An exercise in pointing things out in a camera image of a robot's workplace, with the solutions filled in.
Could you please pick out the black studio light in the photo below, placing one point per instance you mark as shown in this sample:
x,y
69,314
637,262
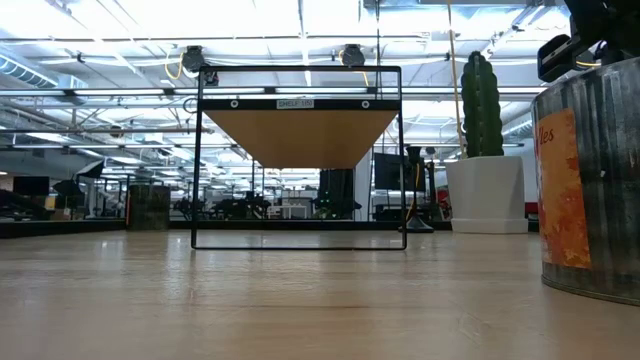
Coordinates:
x,y
85,172

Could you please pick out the black computer tower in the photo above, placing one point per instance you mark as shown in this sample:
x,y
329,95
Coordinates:
x,y
335,192

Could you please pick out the green artificial cactus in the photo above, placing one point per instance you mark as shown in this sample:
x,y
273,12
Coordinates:
x,y
482,110

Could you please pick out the wooden shelf with black frame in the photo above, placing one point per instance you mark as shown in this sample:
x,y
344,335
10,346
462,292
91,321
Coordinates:
x,y
300,135

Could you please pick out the black candlestick holder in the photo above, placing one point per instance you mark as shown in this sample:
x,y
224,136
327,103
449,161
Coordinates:
x,y
415,226

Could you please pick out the dark background monitor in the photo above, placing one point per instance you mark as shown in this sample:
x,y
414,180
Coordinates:
x,y
390,172

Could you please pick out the white plant pot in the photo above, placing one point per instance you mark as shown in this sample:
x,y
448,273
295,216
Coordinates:
x,y
487,195

